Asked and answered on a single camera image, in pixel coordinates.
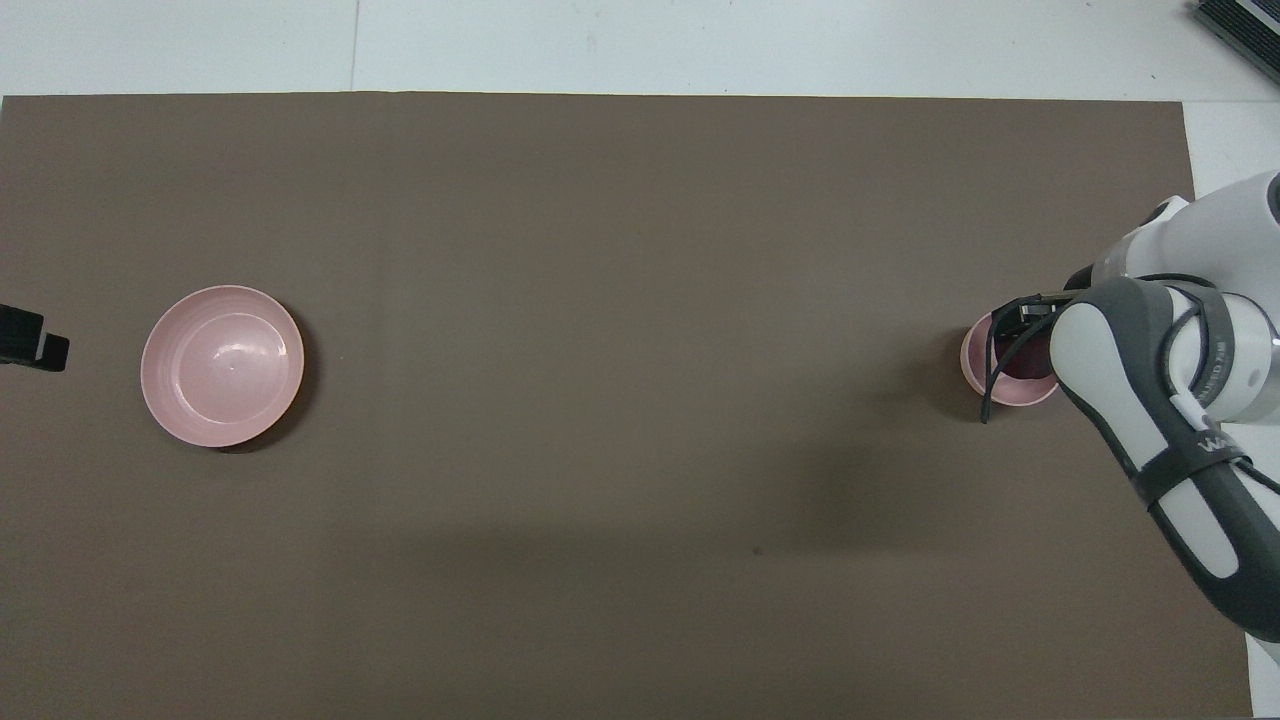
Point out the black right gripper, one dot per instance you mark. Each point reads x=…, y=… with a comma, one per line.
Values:
x=1080, y=280

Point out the dark red apple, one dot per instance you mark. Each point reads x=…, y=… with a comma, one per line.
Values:
x=1030, y=362

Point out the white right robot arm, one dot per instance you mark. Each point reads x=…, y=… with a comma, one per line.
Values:
x=1110, y=370

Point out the pink bowl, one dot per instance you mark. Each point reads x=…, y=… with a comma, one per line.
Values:
x=1010, y=393

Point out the pink plate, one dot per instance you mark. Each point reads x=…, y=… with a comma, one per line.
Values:
x=222, y=365

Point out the dark ribbed panel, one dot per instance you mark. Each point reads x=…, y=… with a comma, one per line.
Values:
x=1245, y=25

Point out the brown table mat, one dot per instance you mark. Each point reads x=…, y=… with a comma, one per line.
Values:
x=640, y=400

